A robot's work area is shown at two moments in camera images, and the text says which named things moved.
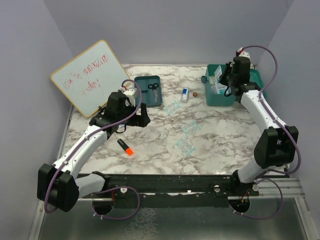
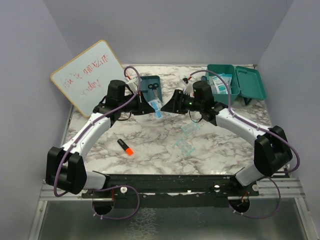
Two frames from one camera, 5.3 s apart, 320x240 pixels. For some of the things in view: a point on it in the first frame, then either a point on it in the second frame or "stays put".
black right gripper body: [227, 78] -> [191, 104]
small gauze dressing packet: [218, 72] -> [220, 86]
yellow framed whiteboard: [87, 79] stays put
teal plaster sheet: [184, 146] stays put
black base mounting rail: [171, 190] stays put
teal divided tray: [151, 90] stays put
